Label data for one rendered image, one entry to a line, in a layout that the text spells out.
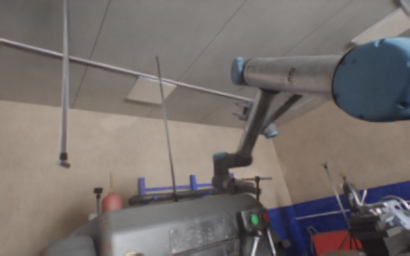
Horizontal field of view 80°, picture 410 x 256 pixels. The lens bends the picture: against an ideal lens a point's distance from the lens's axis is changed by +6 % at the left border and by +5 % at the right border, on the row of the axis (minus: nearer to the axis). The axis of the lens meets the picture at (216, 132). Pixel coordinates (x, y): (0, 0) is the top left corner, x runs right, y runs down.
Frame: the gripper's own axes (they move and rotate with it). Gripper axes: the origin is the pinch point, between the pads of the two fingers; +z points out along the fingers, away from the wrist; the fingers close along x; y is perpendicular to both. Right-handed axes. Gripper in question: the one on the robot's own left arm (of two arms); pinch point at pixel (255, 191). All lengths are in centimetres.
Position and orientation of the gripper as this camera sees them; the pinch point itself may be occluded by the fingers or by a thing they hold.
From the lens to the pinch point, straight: 118.3
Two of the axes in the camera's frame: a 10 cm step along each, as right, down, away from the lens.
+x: 8.3, 0.7, 5.5
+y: 0.3, -10.0, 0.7
